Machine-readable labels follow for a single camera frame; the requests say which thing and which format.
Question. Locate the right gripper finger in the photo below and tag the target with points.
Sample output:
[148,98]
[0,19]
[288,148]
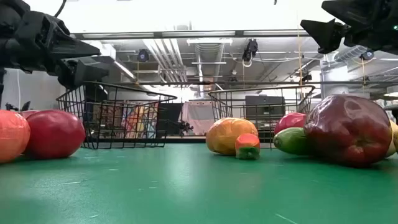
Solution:
[351,11]
[325,34]

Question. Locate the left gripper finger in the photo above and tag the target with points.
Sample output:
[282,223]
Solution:
[81,73]
[68,46]

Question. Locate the red tomato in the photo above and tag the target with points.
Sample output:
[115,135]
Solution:
[12,137]

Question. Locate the dark red apple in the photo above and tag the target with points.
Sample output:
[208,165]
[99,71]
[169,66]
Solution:
[345,130]

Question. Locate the yellow mango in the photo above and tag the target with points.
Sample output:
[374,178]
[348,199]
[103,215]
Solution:
[394,137]

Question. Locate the green cucumber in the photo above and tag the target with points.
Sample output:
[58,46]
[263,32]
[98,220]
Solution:
[290,141]

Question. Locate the orange potato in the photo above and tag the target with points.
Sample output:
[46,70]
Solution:
[227,133]

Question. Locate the black round spotlight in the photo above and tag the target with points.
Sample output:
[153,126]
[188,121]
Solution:
[143,55]
[367,55]

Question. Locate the white round column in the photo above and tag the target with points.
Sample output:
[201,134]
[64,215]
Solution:
[334,84]

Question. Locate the colourful painting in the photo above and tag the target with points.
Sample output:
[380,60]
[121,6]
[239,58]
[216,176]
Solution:
[140,112]

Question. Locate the black monitor box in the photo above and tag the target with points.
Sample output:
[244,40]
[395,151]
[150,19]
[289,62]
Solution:
[264,105]

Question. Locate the black panel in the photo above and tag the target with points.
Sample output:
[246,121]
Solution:
[171,119]

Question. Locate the dark horizontal pipe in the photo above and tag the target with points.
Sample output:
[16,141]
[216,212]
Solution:
[186,83]

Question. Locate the white flat light fixture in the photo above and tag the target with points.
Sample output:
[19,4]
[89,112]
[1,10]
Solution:
[209,41]

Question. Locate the pink cloth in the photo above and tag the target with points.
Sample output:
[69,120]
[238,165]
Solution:
[199,115]

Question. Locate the corrugated silver duct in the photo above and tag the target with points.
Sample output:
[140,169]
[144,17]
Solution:
[351,53]

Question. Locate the grey metal frame bar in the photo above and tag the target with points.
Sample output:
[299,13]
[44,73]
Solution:
[158,33]

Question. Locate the silver ventilation duct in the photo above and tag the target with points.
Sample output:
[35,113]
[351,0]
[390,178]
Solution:
[210,62]

